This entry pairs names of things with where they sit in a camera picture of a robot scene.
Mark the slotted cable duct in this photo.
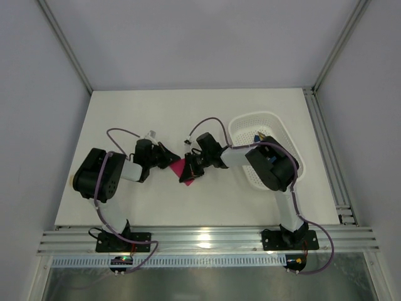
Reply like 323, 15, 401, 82
51, 253, 286, 268

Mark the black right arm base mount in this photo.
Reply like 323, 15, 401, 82
261, 229, 320, 251

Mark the pink paper napkin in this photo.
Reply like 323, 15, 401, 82
169, 159, 185, 178

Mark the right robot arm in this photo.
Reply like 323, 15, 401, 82
179, 132, 309, 249

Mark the white perforated plastic basket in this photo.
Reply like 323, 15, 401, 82
228, 111, 305, 181

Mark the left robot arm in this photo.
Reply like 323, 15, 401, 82
72, 138, 180, 243

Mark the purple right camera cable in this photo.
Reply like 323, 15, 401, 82
189, 117, 335, 276

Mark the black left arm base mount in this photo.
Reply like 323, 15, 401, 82
95, 232, 152, 253

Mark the aluminium frame rail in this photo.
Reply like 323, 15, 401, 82
37, 225, 380, 256

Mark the blue packet in basket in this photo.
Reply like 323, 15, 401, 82
254, 132, 266, 143

